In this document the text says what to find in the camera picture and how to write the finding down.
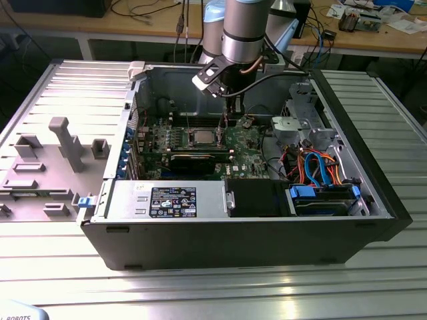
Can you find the small black box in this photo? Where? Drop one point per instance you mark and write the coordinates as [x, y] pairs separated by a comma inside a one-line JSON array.
[[329, 35]]

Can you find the silver CPU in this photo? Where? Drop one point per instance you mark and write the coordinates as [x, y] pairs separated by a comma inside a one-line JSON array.
[[203, 137]]

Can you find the green motherboard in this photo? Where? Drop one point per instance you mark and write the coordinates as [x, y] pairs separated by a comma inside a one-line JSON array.
[[247, 156]]

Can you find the CPU socket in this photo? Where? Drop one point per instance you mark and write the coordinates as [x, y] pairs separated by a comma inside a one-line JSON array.
[[190, 140]]

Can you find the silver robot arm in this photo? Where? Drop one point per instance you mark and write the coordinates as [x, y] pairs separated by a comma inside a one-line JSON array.
[[243, 30]]

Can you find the grey parts rack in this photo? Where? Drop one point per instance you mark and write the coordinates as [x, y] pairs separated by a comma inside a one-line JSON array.
[[71, 146]]

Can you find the black graphics card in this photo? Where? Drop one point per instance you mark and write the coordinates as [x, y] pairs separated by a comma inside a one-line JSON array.
[[191, 165]]

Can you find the silver metal drive cage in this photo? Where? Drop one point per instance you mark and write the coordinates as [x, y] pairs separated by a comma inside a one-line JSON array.
[[302, 100]]

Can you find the blue box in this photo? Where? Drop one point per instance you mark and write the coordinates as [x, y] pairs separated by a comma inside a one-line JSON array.
[[393, 4]]

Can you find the black RAM slot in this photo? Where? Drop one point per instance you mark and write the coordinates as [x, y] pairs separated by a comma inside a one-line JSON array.
[[160, 153], [224, 158], [160, 150], [180, 121], [224, 155], [180, 118], [180, 115], [180, 124]]

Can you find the hard disk blue carrier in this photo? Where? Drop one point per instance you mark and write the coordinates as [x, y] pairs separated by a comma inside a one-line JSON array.
[[320, 208]]

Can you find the metal heat sink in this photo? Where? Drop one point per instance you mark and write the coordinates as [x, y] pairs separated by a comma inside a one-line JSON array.
[[348, 21]]

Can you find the large black box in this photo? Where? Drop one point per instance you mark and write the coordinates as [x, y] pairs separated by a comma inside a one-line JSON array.
[[60, 8]]

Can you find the blue plastic latch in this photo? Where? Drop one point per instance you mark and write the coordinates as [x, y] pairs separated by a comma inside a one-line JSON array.
[[86, 202]]

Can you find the pale blue teach pendant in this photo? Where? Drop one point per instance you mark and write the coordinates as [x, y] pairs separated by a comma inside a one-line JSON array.
[[20, 311]]

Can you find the white label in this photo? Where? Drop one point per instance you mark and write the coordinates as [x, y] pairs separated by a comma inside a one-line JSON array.
[[296, 60]]

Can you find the silver metal bracket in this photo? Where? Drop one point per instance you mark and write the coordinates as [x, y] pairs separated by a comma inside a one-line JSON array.
[[230, 200]]

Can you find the black PC case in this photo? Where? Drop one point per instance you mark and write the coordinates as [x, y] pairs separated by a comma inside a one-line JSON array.
[[233, 243]]

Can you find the silver power supply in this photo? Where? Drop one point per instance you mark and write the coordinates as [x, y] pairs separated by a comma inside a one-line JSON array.
[[126, 200]]

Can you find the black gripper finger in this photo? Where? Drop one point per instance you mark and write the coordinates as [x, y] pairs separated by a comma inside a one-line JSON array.
[[230, 106]]

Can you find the printed paper sheet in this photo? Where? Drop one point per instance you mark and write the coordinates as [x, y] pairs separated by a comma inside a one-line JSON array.
[[335, 10]]

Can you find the grey metal device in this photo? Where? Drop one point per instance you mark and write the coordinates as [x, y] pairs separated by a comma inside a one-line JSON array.
[[370, 23]]

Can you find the wooden workbench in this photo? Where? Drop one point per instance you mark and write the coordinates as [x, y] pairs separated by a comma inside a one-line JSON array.
[[133, 23]]

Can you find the white paper sheet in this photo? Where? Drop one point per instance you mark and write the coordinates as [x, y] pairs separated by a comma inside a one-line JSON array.
[[405, 26]]

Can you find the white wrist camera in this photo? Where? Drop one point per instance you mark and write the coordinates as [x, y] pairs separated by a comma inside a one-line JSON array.
[[200, 81]]

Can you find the blue card retention clip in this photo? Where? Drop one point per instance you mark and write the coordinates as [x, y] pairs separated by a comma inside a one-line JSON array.
[[122, 163], [120, 173], [125, 152], [129, 133]]

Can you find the tall black box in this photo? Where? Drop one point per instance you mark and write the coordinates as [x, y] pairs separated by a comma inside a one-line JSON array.
[[304, 13]]

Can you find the light grey case latch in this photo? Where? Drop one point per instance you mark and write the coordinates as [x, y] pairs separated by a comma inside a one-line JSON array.
[[136, 70]]

